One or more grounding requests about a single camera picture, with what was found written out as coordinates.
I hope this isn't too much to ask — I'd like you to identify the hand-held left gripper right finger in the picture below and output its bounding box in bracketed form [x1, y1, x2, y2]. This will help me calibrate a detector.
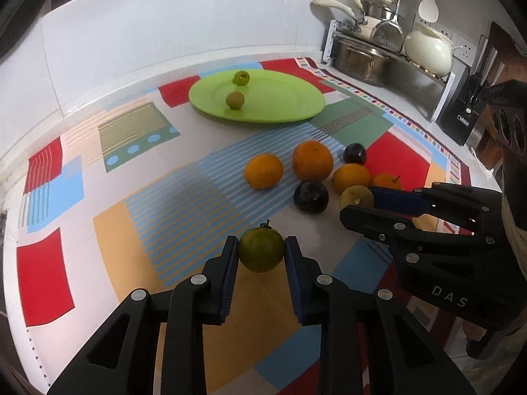
[285, 235, 478, 395]

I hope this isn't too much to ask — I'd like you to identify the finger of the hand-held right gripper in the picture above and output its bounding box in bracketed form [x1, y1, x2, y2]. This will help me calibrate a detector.
[339, 206, 497, 266]
[366, 183, 504, 235]

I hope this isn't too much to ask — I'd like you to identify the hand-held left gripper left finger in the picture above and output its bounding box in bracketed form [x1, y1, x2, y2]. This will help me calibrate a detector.
[47, 234, 240, 395]

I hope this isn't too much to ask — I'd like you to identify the orange with stem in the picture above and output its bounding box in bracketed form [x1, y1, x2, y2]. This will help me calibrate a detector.
[370, 173, 403, 191]

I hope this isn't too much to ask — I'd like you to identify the dark purple plum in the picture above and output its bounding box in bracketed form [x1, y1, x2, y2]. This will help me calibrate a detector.
[343, 143, 367, 165]
[293, 180, 330, 215]

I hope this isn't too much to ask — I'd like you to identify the large orange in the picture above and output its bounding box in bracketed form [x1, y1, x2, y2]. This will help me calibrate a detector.
[291, 140, 334, 182]

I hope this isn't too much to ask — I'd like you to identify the green plate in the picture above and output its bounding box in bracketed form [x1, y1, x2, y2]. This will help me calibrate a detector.
[188, 69, 326, 124]

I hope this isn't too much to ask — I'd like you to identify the colourful patterned table mat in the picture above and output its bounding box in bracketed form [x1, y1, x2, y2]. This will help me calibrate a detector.
[16, 55, 472, 395]

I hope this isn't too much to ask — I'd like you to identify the black kitchen appliance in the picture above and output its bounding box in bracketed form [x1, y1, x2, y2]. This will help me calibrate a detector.
[437, 66, 490, 146]

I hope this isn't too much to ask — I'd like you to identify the steel stockpot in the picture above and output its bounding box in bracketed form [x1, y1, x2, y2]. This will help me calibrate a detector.
[333, 35, 398, 88]

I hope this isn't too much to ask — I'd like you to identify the cream casserole pot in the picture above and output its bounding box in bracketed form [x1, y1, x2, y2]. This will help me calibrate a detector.
[403, 25, 464, 78]

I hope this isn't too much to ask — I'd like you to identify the metal strainer ladle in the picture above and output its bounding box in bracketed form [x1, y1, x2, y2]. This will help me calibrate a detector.
[370, 0, 408, 48]

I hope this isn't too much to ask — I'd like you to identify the white and steel pot rack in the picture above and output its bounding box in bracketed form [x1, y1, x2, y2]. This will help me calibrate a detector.
[322, 18, 458, 122]

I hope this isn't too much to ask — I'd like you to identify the dark wooden furniture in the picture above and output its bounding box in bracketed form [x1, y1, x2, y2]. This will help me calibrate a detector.
[473, 20, 527, 169]

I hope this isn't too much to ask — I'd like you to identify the cream saucepan with cream handle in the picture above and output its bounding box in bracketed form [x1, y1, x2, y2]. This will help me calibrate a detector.
[310, 0, 385, 40]

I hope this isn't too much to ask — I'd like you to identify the steel pot with cream handle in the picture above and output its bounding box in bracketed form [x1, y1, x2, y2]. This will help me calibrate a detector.
[323, 0, 406, 21]

